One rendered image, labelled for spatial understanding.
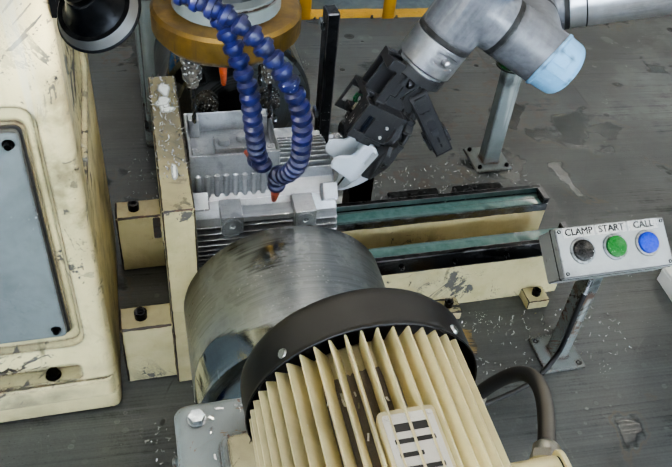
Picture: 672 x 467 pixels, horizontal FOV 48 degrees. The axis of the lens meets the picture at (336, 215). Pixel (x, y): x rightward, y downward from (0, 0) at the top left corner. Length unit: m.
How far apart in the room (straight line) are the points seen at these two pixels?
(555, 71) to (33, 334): 0.72
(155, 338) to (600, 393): 0.68
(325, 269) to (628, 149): 1.09
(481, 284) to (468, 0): 0.55
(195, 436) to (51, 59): 0.37
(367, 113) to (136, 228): 0.49
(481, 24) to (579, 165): 0.82
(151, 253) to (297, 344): 0.81
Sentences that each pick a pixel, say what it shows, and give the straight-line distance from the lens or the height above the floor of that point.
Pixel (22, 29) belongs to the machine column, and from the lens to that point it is 0.76.
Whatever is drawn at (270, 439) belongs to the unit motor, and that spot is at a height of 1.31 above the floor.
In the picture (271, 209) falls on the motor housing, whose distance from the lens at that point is 1.05.
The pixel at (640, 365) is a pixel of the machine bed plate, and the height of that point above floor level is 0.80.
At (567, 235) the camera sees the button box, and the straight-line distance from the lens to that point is 1.08.
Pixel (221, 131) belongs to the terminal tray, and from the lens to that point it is 1.11.
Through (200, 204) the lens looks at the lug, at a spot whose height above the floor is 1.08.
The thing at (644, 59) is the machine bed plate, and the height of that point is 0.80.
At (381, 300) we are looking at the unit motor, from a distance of 0.54.
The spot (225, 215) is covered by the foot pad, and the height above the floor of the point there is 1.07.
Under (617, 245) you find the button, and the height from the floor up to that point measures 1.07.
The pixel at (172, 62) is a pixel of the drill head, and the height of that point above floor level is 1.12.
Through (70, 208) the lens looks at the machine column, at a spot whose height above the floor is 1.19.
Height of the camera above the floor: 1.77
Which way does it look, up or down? 42 degrees down
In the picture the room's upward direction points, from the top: 6 degrees clockwise
